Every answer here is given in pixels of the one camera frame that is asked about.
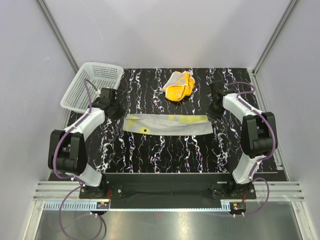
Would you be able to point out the yellow-green and grey towel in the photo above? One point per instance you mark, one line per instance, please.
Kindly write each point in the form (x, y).
(167, 124)

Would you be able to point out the right aluminium frame post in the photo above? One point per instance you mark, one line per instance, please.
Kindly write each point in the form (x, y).
(278, 29)

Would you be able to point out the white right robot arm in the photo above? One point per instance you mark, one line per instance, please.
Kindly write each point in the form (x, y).
(258, 138)

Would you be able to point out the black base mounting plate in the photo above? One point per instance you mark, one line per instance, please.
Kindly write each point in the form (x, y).
(174, 189)

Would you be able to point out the slotted cable duct rail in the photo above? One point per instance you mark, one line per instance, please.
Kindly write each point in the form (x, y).
(91, 205)

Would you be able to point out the aluminium frame post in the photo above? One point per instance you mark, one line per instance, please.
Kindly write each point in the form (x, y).
(278, 29)
(57, 34)

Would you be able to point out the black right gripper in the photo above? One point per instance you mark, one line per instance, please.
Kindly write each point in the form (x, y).
(211, 114)

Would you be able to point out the left orange connector box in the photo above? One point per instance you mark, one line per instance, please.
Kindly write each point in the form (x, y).
(103, 205)

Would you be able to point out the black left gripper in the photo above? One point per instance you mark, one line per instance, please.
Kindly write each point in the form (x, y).
(121, 112)

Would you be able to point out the right orange connector box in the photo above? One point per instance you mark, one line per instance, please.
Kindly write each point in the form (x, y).
(238, 206)

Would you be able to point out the orange connector box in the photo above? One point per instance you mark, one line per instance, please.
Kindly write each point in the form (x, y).
(238, 206)
(103, 205)

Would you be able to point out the left aluminium frame post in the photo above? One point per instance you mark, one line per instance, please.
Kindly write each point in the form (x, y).
(57, 34)

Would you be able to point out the white plastic mesh basket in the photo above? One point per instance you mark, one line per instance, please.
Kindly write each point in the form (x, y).
(89, 81)

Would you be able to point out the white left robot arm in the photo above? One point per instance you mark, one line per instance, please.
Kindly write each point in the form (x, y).
(67, 156)

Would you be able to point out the orange and grey towel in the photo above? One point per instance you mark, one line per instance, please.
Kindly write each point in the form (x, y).
(179, 86)

